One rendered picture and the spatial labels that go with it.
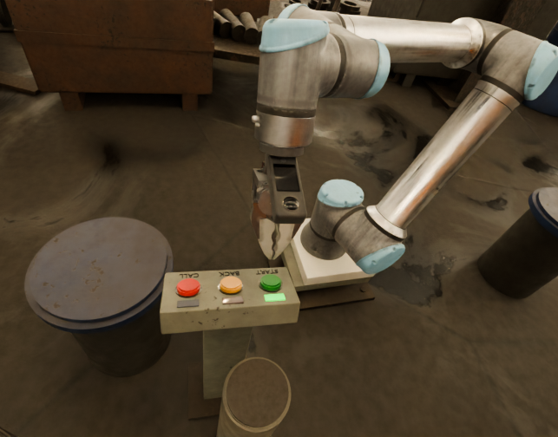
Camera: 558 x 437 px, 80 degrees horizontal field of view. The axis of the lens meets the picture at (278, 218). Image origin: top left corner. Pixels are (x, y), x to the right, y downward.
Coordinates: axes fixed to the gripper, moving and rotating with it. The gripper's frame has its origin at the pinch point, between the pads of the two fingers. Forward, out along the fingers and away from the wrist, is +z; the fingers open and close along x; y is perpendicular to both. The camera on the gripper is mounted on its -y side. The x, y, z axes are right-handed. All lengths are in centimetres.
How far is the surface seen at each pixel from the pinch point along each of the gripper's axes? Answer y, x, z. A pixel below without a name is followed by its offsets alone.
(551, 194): 46, -124, 7
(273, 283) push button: -1.2, -0.4, 5.6
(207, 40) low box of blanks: 160, 8, -34
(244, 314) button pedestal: -5.4, 5.4, 8.4
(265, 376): -10.3, 1.5, 18.9
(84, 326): 9.6, 36.5, 23.0
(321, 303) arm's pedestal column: 43, -33, 52
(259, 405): -14.4, 3.3, 20.5
